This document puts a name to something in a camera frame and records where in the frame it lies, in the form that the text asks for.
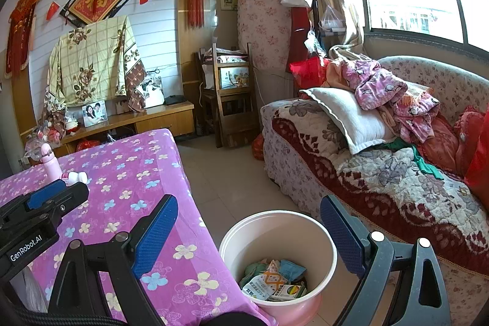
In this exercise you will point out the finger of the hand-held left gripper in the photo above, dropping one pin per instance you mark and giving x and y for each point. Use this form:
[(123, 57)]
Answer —
[(72, 194), (46, 192)]

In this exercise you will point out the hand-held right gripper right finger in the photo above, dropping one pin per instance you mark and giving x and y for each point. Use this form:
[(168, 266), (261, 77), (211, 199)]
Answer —
[(344, 234)]

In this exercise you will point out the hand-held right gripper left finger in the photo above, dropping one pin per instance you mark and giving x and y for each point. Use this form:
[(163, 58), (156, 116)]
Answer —
[(154, 234)]

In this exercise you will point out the white plastic bucket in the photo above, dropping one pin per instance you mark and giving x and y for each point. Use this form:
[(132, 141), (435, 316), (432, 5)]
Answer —
[(275, 234)]

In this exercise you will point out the white pill bottle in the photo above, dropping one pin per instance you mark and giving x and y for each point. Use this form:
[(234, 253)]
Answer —
[(76, 178)]

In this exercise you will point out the pink water bottle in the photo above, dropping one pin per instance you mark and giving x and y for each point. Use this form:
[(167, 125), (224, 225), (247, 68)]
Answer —
[(51, 165)]

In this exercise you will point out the white plastic bag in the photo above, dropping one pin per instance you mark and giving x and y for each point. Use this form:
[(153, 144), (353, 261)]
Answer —
[(32, 289)]

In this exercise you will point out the plastic wrapped bouquet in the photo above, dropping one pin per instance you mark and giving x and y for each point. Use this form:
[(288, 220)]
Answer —
[(44, 137)]

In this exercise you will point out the purple floral tablecloth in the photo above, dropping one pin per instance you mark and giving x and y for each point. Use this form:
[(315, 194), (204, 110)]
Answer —
[(133, 165)]

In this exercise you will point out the red floral sofa blanket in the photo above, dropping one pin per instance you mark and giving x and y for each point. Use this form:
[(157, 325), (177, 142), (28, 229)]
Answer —
[(382, 177)]

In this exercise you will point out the plastic wrapped ornament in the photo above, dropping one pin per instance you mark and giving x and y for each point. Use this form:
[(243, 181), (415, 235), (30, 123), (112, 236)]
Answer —
[(72, 120)]

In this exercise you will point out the green yellow medicine box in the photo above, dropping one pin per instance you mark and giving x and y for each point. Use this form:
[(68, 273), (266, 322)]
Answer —
[(290, 292)]

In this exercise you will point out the orange patterned white packet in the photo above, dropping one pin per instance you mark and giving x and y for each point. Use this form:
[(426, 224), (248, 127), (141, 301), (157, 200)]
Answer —
[(271, 274)]

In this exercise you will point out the framed couple photo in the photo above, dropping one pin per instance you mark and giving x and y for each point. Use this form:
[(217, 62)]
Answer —
[(94, 114)]

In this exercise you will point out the green cloth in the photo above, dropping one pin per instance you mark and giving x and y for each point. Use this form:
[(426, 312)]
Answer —
[(424, 163)]

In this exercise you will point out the white pillow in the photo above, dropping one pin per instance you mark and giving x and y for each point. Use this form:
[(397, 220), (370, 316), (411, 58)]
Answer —
[(355, 119)]

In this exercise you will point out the wooden cabinet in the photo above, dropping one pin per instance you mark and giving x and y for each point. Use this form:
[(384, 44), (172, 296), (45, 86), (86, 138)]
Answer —
[(160, 118)]

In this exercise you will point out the red plastic bag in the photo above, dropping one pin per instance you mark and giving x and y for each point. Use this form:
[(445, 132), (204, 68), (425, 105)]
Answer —
[(258, 146)]

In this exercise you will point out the wedding photo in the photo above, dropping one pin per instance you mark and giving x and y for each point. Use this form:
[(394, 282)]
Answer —
[(152, 93)]

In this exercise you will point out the orange red quilt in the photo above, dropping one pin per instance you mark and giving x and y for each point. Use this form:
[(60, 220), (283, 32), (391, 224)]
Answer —
[(439, 146)]

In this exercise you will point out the black set-top box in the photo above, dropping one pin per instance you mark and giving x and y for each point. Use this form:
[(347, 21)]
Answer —
[(174, 100)]

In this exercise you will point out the yellow floral cloth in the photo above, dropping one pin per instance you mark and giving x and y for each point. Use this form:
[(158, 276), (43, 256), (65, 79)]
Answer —
[(91, 58)]

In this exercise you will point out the dark wooden chair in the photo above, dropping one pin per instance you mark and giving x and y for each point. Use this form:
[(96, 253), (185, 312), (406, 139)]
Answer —
[(204, 100)]

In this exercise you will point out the red cushion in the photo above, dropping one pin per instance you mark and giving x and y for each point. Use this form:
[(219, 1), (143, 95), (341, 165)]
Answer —
[(477, 158)]

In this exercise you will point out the pink pajamas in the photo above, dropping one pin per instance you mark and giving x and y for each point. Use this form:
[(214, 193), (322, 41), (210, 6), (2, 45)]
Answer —
[(382, 81)]

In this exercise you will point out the red gift bag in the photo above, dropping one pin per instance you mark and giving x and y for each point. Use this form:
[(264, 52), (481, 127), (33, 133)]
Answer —
[(309, 72)]

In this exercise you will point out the long red chinese knot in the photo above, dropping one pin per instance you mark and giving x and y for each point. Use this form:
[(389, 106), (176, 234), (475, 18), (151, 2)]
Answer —
[(21, 28)]

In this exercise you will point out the printed fruit box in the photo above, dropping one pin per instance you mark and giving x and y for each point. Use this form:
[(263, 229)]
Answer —
[(233, 77)]

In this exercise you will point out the floral sofa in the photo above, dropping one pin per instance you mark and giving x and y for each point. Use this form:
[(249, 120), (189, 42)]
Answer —
[(420, 74)]

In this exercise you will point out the clear hanging plastic bag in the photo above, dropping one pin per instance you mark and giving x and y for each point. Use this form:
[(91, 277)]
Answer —
[(332, 20), (313, 43)]

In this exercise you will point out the dark red hanging bag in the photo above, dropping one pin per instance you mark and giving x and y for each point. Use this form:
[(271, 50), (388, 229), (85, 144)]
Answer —
[(301, 32)]

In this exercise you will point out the dark wooden coat rack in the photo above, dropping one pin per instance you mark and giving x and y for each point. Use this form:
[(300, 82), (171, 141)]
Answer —
[(315, 13)]

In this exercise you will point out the floral covered air conditioner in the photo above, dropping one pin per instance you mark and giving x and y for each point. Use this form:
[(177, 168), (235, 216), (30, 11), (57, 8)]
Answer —
[(263, 13)]

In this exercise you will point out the small wall picture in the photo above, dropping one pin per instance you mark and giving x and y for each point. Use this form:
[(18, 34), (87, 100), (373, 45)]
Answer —
[(228, 0)]

